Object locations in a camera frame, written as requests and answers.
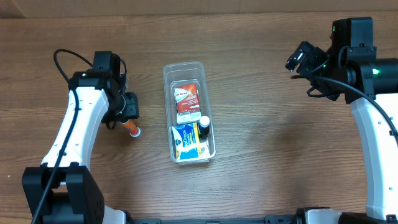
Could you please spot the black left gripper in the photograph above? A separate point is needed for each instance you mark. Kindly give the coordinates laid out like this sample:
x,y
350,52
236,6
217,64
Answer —
x,y
131,106

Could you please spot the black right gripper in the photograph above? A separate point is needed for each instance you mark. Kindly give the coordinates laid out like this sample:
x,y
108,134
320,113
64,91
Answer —
x,y
311,62

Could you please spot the orange tube white caps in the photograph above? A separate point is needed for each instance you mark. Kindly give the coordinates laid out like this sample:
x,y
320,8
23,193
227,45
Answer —
x,y
133,130

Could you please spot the red medicine box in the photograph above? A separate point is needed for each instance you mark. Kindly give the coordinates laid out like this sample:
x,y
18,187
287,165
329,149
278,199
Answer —
x,y
187,100

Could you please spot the white medicine box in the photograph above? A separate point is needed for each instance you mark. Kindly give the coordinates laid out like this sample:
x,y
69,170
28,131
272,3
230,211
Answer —
x,y
188,117

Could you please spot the blue yellow VapoDrops box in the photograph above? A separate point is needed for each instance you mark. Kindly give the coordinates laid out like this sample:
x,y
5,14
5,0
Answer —
x,y
187,141

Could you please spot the dark bottle white cap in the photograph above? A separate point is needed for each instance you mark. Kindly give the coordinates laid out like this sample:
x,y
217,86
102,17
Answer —
x,y
204,127

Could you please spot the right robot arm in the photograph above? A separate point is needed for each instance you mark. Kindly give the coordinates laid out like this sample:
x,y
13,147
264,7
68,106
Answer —
x,y
350,67

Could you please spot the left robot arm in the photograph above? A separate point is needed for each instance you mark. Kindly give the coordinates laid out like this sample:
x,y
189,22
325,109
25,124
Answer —
x,y
62,189

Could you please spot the clear plastic container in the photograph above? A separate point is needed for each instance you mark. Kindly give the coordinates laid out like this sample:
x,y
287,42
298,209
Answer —
x,y
180,74

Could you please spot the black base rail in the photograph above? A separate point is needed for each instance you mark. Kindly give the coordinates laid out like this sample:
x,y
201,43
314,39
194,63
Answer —
x,y
217,221

